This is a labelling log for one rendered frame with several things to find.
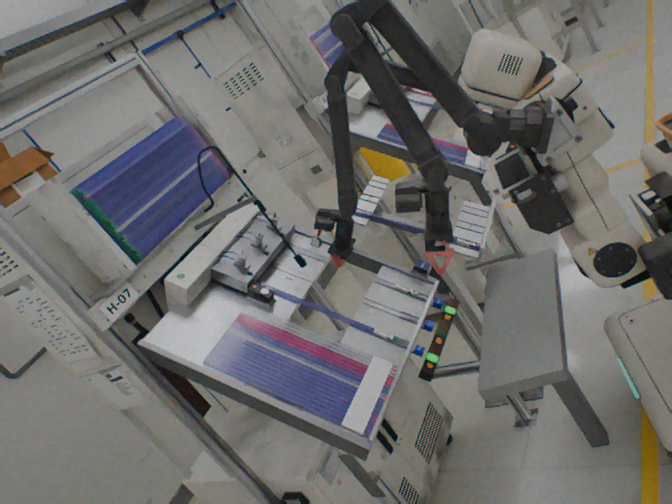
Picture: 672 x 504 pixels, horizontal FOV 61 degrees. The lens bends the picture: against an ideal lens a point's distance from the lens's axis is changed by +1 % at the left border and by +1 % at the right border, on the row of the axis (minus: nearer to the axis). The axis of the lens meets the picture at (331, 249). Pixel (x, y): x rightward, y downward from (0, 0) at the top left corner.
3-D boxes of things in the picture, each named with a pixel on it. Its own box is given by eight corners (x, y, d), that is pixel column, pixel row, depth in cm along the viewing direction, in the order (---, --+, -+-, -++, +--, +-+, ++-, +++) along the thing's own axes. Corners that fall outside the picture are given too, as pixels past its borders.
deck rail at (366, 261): (435, 292, 200) (439, 280, 196) (433, 296, 198) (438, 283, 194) (256, 224, 216) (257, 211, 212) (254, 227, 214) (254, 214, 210)
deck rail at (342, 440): (368, 455, 152) (372, 443, 147) (365, 461, 150) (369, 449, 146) (143, 351, 167) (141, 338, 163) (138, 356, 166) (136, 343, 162)
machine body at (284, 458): (462, 427, 238) (382, 319, 219) (413, 599, 189) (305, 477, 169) (346, 437, 279) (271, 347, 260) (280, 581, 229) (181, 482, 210)
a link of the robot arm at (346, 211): (353, 204, 177) (356, 197, 185) (317, 198, 178) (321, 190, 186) (347, 240, 182) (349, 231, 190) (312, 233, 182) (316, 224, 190)
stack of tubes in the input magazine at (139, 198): (232, 175, 201) (183, 111, 192) (140, 261, 165) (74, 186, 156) (211, 187, 209) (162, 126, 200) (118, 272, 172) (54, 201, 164)
